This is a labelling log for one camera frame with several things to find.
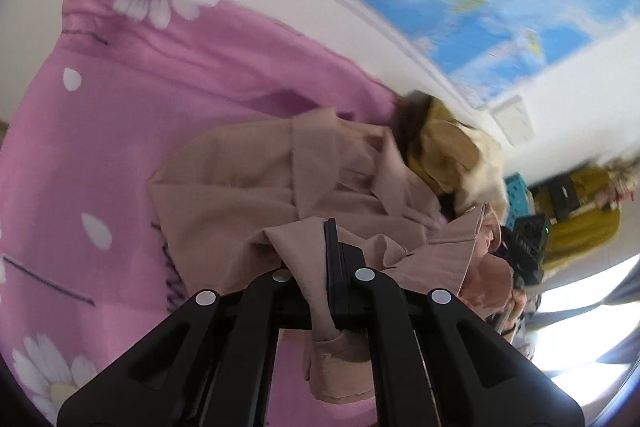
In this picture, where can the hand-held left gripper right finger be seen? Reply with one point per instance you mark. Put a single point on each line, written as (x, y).
(334, 277)

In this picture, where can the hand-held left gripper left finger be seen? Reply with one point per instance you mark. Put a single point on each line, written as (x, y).
(165, 357)

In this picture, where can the dusty pink coat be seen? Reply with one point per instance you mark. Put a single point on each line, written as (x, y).
(240, 187)

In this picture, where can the blue plastic basket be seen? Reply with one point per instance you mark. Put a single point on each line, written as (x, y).
(517, 202)

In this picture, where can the yellow hanging garment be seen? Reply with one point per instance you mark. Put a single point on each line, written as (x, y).
(585, 227)

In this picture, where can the black handbag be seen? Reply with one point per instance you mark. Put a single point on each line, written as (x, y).
(562, 197)

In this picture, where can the cream garment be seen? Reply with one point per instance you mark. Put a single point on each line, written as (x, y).
(487, 167)

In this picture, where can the pink plush toy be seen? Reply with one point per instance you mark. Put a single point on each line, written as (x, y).
(622, 182)

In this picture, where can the mustard brown garment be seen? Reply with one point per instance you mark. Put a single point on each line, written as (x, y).
(440, 147)

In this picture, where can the pink daisy print bedsheet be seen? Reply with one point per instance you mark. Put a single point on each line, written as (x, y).
(100, 157)

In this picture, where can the white wall socket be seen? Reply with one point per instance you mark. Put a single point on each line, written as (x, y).
(514, 122)

